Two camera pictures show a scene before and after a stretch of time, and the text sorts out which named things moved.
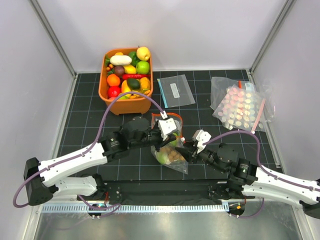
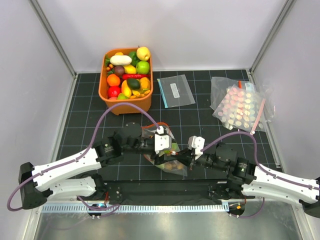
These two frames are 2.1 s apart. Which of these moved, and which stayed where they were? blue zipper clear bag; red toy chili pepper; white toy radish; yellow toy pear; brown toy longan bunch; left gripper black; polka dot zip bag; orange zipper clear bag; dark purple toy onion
Moved: orange zipper clear bag; brown toy longan bunch; left gripper black
Stayed: blue zipper clear bag; dark purple toy onion; yellow toy pear; red toy chili pepper; white toy radish; polka dot zip bag
